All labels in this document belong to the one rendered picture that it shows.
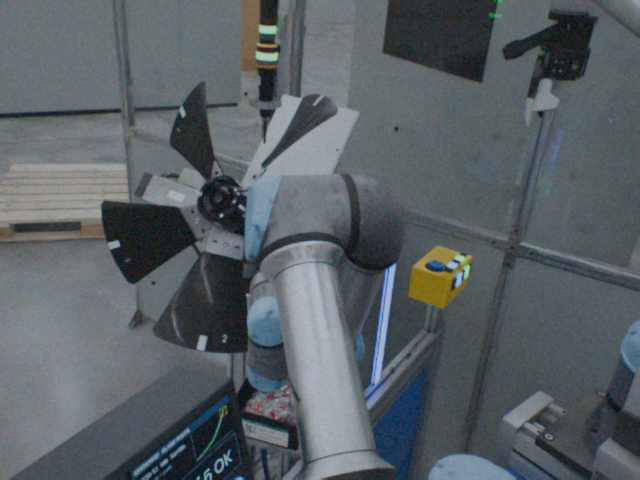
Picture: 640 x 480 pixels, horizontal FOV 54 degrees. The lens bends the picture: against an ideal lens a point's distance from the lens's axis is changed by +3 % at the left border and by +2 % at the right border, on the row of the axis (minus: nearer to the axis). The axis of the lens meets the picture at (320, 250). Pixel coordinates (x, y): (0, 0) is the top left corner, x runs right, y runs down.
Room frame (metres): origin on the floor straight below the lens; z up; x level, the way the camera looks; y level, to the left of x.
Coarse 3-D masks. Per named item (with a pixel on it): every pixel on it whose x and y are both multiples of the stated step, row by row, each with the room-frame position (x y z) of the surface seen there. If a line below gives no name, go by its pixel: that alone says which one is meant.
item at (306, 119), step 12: (312, 96) 1.56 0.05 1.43; (324, 96) 1.51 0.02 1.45; (300, 108) 1.57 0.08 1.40; (312, 108) 1.50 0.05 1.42; (324, 108) 1.45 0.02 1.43; (336, 108) 1.42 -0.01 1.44; (300, 120) 1.48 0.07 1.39; (312, 120) 1.43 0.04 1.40; (324, 120) 1.40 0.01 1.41; (288, 132) 1.48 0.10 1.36; (300, 132) 1.42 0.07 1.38; (288, 144) 1.41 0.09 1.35; (276, 156) 1.40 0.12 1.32; (264, 168) 1.40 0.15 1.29
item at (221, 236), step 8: (216, 232) 1.34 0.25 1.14; (224, 232) 1.35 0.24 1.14; (208, 240) 1.32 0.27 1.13; (216, 240) 1.33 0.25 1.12; (224, 240) 1.34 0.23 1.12; (232, 240) 1.35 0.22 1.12; (240, 240) 1.36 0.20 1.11; (208, 248) 1.31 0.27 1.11; (216, 248) 1.32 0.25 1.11; (224, 248) 1.33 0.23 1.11; (232, 248) 1.33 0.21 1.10; (240, 248) 1.34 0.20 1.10; (232, 256) 1.32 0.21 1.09; (240, 256) 1.33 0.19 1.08
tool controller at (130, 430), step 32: (160, 384) 0.66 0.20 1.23; (192, 384) 0.65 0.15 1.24; (224, 384) 0.64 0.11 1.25; (128, 416) 0.59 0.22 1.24; (160, 416) 0.58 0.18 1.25; (192, 416) 0.59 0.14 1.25; (224, 416) 0.63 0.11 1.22; (64, 448) 0.54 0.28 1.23; (96, 448) 0.53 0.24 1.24; (128, 448) 0.53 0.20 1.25; (160, 448) 0.54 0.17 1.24; (192, 448) 0.57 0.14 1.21; (224, 448) 0.61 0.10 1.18
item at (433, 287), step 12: (432, 252) 1.46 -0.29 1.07; (444, 252) 1.47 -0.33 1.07; (456, 252) 1.47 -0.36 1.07; (420, 264) 1.39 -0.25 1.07; (468, 264) 1.44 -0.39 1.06; (420, 276) 1.36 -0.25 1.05; (432, 276) 1.35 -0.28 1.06; (444, 276) 1.33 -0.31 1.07; (456, 276) 1.37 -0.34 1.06; (420, 288) 1.36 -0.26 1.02; (432, 288) 1.34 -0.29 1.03; (444, 288) 1.33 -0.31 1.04; (456, 288) 1.39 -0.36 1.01; (420, 300) 1.36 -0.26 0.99; (432, 300) 1.34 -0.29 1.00; (444, 300) 1.33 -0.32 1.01
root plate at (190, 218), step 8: (184, 208) 1.41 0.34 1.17; (192, 208) 1.41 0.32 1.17; (184, 216) 1.41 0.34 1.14; (192, 216) 1.41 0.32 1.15; (200, 216) 1.40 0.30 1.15; (192, 224) 1.41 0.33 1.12; (200, 224) 1.41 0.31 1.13; (208, 224) 1.40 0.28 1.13; (192, 232) 1.41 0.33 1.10; (200, 232) 1.41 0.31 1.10; (208, 232) 1.41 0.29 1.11
